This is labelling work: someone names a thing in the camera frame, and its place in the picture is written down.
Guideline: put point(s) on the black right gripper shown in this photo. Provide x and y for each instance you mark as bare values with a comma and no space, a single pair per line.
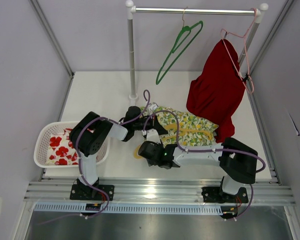
159,143

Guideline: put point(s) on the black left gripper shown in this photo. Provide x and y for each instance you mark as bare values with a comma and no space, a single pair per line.
154,123

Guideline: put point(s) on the yellow clothes hanger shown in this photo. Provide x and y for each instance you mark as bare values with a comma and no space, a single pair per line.
187,137

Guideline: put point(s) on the lemon print skirt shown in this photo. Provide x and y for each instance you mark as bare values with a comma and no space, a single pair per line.
184,120

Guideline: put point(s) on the red poppy print cloth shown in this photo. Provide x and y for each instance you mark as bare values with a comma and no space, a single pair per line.
60,151

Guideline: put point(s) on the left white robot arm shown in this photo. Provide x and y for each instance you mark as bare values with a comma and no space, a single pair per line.
93,130

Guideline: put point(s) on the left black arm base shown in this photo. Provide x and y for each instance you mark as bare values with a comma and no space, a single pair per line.
82,192

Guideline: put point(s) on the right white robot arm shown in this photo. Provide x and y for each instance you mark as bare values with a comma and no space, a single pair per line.
236,159

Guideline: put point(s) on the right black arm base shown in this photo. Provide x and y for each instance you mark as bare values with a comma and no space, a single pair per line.
214,194

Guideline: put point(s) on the red skirt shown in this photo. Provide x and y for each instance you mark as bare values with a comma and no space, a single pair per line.
217,93

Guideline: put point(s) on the green clothes hanger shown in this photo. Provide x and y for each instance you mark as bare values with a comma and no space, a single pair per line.
182,36

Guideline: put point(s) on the pink clothes hanger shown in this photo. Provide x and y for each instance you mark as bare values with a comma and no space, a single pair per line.
247,38

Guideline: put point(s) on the white perforated plastic basket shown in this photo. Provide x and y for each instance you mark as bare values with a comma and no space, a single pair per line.
41,147

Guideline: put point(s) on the white metal clothes rack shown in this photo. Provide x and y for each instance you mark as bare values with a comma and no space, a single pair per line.
131,9

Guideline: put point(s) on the aluminium mounting rail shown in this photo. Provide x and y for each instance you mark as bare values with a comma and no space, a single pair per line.
58,189

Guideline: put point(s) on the white slotted cable duct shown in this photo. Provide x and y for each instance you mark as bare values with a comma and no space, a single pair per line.
125,208

